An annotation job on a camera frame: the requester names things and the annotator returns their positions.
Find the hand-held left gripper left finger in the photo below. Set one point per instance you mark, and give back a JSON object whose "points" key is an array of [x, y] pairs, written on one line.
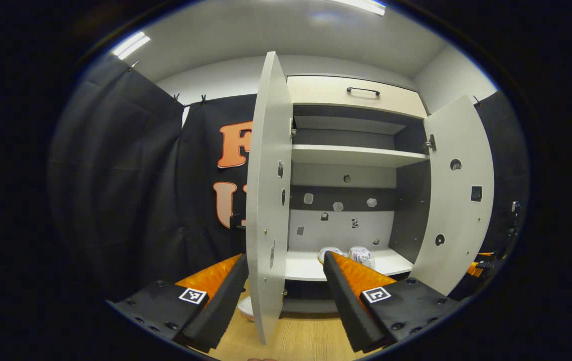
{"points": [[225, 301]]}

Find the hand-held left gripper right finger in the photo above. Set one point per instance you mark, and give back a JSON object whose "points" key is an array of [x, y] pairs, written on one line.
{"points": [[346, 306]]}

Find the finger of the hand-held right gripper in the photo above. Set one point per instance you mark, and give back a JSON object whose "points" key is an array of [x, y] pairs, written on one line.
{"points": [[479, 264]]}

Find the white shoe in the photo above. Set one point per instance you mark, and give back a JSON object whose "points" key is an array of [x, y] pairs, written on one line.
{"points": [[330, 250], [362, 255]]}

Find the white cabinet door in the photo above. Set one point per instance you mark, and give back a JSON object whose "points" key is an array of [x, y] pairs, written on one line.
{"points": [[458, 215], [265, 175]]}

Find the white shoe cabinet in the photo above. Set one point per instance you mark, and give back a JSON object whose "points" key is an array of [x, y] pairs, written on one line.
{"points": [[351, 155]]}

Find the white round bowl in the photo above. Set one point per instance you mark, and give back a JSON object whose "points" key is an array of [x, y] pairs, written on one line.
{"points": [[246, 308]]}

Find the black backdrop cloth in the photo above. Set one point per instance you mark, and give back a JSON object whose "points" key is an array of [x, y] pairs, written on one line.
{"points": [[130, 175], [509, 150]]}

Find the long ceiling light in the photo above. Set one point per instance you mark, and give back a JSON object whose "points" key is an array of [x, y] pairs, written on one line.
{"points": [[361, 5]]}

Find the short ceiling light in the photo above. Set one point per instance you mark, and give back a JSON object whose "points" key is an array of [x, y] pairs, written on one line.
{"points": [[130, 45]]}

